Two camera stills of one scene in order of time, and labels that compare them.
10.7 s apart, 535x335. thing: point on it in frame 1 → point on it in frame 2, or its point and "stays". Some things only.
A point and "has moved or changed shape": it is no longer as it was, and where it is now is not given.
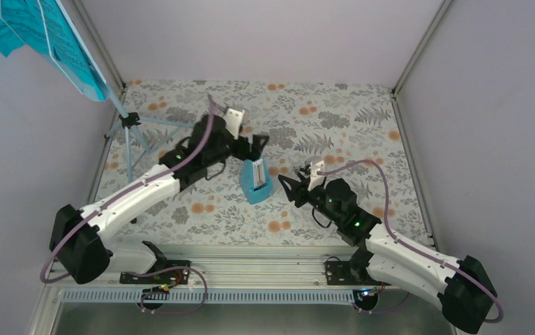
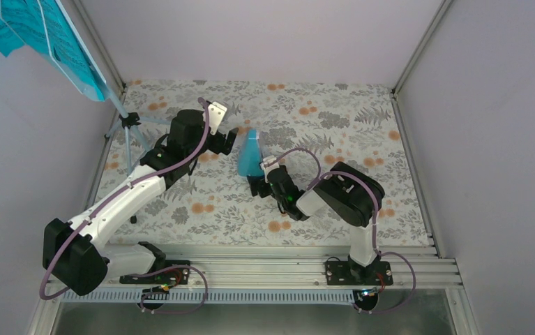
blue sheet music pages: (42, 26) stays
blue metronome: (255, 180) has moved or changed shape
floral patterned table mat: (353, 129) stays
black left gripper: (252, 155) → (217, 146)
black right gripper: (294, 185) → (255, 183)
